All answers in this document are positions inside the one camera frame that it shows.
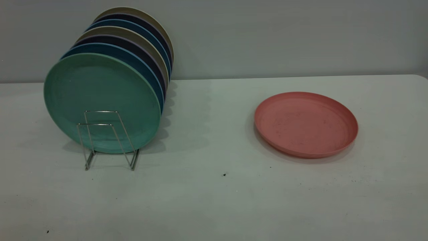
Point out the pink plate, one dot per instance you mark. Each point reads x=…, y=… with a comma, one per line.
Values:
x=304, y=124

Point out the blue plate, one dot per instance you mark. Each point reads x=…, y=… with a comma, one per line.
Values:
x=127, y=50
x=127, y=22

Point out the green plate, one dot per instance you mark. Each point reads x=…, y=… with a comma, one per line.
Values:
x=100, y=90

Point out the dark purple plate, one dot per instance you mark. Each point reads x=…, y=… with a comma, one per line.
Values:
x=113, y=39
x=133, y=16

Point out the beige plate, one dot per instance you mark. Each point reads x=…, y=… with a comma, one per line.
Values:
x=133, y=10
x=117, y=30

